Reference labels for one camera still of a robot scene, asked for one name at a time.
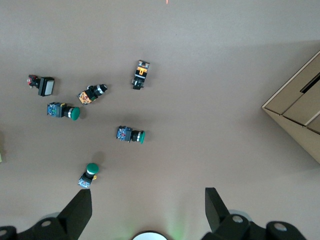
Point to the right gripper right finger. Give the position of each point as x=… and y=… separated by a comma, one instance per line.
x=220, y=217

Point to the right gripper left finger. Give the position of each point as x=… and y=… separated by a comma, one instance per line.
x=72, y=215

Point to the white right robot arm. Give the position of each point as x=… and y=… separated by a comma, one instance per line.
x=150, y=236

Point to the green mushroom push button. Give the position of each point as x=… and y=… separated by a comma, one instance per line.
x=92, y=168
x=125, y=133
x=57, y=110

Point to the brown cardboard box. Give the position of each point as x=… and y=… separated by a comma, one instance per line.
x=300, y=112

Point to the black selector switch orange block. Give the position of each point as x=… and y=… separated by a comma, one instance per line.
x=87, y=96

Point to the black orange contact switch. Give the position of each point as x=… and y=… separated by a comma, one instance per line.
x=140, y=72

